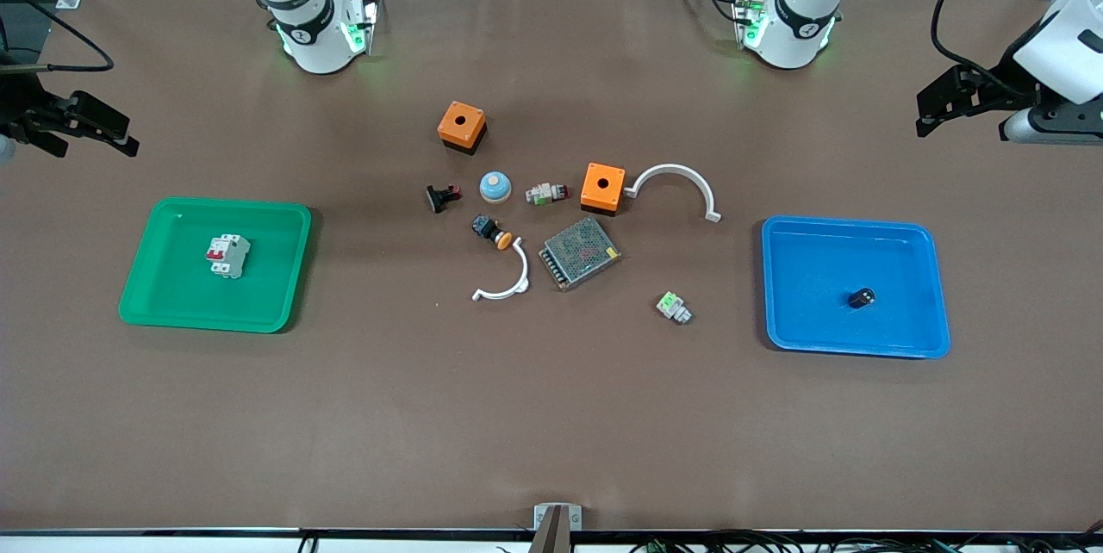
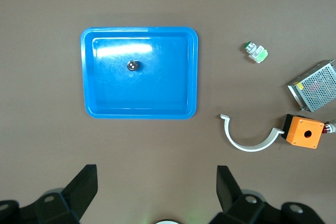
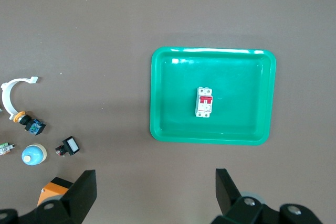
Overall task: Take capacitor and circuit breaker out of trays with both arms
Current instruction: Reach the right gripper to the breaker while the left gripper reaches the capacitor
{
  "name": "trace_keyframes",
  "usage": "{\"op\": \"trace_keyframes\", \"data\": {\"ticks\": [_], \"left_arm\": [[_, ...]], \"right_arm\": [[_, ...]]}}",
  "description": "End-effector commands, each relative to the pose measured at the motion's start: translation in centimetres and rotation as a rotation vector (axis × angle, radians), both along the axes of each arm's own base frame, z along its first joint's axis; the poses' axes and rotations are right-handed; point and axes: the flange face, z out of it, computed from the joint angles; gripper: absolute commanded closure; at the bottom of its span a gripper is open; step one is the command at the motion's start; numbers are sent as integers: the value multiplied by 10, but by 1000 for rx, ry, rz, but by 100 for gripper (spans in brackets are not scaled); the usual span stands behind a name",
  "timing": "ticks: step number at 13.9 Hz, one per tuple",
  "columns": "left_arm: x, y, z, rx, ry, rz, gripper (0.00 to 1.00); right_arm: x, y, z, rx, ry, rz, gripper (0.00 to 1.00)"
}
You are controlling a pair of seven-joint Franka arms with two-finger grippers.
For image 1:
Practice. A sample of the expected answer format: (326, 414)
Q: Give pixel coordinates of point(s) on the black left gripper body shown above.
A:
(1005, 84)

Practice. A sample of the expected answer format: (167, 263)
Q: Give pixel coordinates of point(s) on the white red circuit breaker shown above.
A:
(227, 257)

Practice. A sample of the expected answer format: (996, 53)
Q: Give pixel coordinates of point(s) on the black cylindrical capacitor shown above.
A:
(862, 298)

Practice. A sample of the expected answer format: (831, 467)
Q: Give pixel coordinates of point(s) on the blue plastic tray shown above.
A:
(819, 277)

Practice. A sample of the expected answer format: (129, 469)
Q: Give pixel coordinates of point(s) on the green plastic tray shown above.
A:
(267, 277)

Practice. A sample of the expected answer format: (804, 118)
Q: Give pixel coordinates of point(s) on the orange button box black base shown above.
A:
(602, 185)

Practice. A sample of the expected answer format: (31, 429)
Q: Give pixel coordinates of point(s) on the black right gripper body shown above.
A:
(19, 108)

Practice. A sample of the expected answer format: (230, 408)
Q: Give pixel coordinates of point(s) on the grey metal table bracket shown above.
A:
(556, 518)

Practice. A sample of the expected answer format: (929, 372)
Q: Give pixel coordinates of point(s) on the black red switch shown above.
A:
(439, 198)

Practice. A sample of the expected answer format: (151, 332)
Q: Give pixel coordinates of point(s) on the orange button box upper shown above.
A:
(461, 122)

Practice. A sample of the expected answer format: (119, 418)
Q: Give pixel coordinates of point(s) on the metal right base connector plate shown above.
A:
(366, 19)

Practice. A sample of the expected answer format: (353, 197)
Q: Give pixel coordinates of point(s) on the metal left base connector plate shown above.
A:
(745, 19)

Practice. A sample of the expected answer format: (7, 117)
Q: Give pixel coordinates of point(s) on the green white contact block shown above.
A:
(672, 306)

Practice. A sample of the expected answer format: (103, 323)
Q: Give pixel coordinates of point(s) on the blue dome buzzer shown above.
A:
(495, 187)

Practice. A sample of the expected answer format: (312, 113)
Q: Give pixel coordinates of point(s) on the orange black push button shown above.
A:
(489, 230)

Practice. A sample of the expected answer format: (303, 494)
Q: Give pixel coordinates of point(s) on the metal base connector plate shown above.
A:
(366, 19)
(745, 19)

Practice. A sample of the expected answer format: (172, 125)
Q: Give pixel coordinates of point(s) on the metal mesh power supply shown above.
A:
(579, 253)

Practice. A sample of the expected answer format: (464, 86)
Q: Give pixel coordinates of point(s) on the brown table mat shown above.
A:
(551, 415)

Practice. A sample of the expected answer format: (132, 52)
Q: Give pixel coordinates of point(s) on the white green red indicator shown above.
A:
(545, 193)

